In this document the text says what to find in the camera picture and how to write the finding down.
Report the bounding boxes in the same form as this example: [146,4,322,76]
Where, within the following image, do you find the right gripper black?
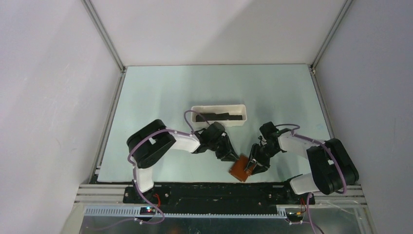
[244,142,280,175]

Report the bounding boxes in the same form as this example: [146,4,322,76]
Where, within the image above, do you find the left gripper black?
[208,135,239,162]

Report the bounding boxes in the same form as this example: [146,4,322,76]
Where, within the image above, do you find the brown leather card holder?
[229,155,257,182]

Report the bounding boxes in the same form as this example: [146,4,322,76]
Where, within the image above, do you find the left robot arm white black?
[126,119,240,203]

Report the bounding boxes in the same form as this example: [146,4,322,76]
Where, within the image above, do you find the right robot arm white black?
[243,121,359,204]

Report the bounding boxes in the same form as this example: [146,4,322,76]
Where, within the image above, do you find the white plastic tray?
[190,104,247,128]

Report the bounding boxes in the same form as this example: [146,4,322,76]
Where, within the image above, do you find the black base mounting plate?
[144,182,307,214]

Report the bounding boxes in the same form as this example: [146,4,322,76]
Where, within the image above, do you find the white slotted cable duct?
[84,206,287,219]

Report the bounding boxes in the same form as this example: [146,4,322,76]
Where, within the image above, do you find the right aluminium frame post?
[308,0,355,138]

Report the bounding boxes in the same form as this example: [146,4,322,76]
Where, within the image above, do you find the aluminium frame post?
[82,0,126,184]
[308,0,355,138]

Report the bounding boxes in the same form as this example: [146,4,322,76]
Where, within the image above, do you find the left aluminium frame post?
[82,0,126,184]

